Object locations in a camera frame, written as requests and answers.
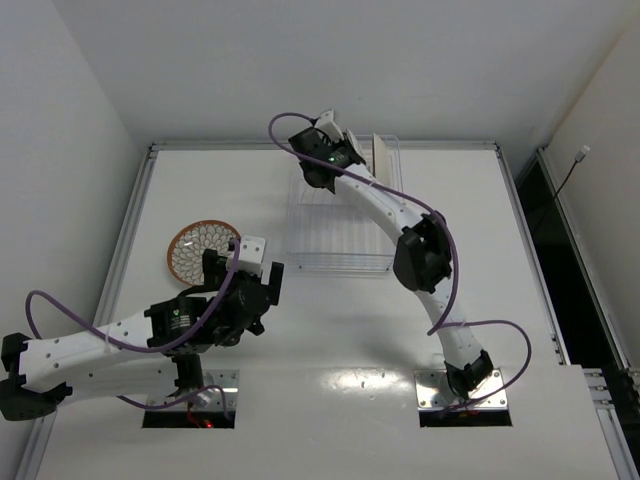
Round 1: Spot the floral brown-rim plate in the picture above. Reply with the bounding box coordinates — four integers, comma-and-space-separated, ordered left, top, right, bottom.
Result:
166, 220, 240, 287
376, 135, 397, 187

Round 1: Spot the orange sunburst glass plate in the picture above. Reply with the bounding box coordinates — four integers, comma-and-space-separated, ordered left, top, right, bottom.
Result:
371, 134, 385, 177

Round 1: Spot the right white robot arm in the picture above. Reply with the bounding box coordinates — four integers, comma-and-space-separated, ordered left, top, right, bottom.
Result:
286, 126, 493, 400

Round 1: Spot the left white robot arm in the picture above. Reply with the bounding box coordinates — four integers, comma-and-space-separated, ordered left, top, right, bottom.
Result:
1, 250, 284, 422

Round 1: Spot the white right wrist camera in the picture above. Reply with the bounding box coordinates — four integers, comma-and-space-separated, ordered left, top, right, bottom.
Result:
313, 109, 364, 158

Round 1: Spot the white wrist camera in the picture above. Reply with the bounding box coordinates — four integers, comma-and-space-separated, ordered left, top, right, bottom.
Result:
236, 235, 266, 277
313, 109, 364, 158

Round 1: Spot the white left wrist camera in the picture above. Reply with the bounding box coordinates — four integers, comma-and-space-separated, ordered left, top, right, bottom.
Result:
236, 235, 266, 277

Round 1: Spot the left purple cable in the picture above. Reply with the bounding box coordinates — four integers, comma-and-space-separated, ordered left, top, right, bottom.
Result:
25, 238, 241, 355

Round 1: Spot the white wire dish rack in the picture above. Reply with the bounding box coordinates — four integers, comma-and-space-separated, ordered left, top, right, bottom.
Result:
285, 165, 395, 274

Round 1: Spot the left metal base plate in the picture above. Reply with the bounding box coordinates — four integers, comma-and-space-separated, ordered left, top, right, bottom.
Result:
146, 369, 240, 413

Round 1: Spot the metal base plate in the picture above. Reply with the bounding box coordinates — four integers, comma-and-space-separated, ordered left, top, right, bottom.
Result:
414, 369, 508, 412
146, 369, 240, 413

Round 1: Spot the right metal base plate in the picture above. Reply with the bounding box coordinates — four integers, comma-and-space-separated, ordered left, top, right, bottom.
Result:
414, 369, 508, 412

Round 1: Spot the black wall cable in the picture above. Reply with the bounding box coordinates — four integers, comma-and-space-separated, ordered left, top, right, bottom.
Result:
552, 145, 591, 201

